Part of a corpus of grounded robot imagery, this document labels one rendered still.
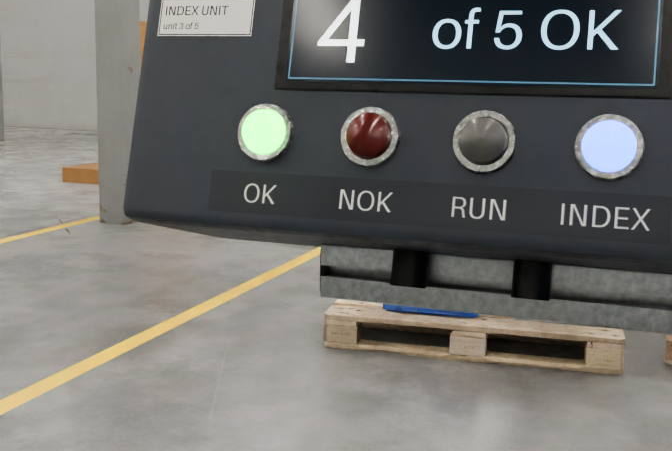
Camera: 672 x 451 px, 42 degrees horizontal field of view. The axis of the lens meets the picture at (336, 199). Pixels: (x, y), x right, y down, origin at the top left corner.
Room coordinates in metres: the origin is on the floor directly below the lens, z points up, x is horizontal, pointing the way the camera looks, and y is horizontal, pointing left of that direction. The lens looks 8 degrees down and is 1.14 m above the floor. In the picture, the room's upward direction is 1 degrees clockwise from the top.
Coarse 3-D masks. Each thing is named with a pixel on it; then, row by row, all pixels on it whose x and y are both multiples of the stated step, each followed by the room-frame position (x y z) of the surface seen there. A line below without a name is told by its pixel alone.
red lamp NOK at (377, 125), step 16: (368, 112) 0.38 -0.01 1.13; (384, 112) 0.38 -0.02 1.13; (352, 128) 0.37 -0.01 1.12; (368, 128) 0.37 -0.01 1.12; (384, 128) 0.37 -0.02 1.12; (352, 144) 0.37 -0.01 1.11; (368, 144) 0.37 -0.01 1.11; (384, 144) 0.37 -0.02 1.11; (352, 160) 0.38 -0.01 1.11; (368, 160) 0.37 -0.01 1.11; (384, 160) 0.37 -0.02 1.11
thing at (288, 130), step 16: (256, 112) 0.39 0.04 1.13; (272, 112) 0.39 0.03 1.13; (240, 128) 0.40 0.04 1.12; (256, 128) 0.39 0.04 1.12; (272, 128) 0.39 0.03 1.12; (288, 128) 0.39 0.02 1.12; (240, 144) 0.40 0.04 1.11; (256, 144) 0.39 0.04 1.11; (272, 144) 0.39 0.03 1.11; (288, 144) 0.39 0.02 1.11; (256, 160) 0.39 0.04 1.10; (272, 160) 0.39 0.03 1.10
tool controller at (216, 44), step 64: (192, 0) 0.43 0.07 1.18; (256, 0) 0.42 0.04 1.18; (448, 0) 0.38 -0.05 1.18; (512, 0) 0.37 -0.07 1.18; (576, 0) 0.37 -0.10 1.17; (640, 0) 0.36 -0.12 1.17; (192, 64) 0.42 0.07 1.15; (256, 64) 0.41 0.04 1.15; (448, 64) 0.38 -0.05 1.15; (512, 64) 0.37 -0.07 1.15; (576, 64) 0.36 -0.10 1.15; (640, 64) 0.35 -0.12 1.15; (192, 128) 0.41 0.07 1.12; (320, 128) 0.39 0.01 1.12; (448, 128) 0.37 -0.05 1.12; (576, 128) 0.35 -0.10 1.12; (640, 128) 0.35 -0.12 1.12; (128, 192) 0.41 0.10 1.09; (192, 192) 0.40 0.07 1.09; (256, 192) 0.39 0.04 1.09; (320, 192) 0.38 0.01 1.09; (384, 192) 0.37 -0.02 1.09; (448, 192) 0.36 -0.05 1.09; (512, 192) 0.35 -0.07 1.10; (576, 192) 0.35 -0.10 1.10; (640, 192) 0.34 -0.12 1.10; (512, 256) 0.38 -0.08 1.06; (576, 256) 0.34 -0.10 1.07; (640, 256) 0.33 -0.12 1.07
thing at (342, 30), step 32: (320, 0) 0.40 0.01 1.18; (352, 0) 0.40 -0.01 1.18; (384, 0) 0.39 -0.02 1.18; (320, 32) 0.40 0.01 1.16; (352, 32) 0.39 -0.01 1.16; (384, 32) 0.39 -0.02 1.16; (288, 64) 0.40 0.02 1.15; (320, 64) 0.40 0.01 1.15; (352, 64) 0.39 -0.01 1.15; (384, 64) 0.39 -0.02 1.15
